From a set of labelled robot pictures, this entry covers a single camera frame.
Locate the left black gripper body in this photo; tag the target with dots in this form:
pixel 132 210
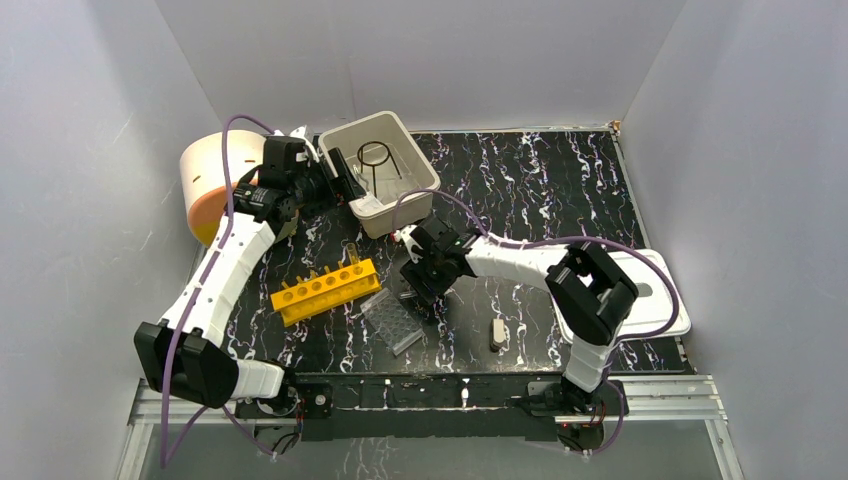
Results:
pixel 337 176

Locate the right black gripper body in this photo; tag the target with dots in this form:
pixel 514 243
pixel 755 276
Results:
pixel 431 273

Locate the beige plastic tub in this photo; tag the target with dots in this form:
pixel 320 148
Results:
pixel 405 200

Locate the black wire ring stand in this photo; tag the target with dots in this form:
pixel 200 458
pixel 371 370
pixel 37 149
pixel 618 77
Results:
pixel 373 154

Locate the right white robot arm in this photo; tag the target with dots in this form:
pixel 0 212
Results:
pixel 588 288

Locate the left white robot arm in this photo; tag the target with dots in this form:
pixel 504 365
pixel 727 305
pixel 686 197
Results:
pixel 182 353

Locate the yellow test tube rack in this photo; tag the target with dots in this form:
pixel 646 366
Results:
pixel 320 293

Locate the white orange cylindrical device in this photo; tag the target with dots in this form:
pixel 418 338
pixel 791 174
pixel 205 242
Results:
pixel 202 177

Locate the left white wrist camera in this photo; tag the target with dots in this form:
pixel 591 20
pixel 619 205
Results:
pixel 301 136

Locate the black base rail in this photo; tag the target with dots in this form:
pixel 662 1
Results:
pixel 532 407

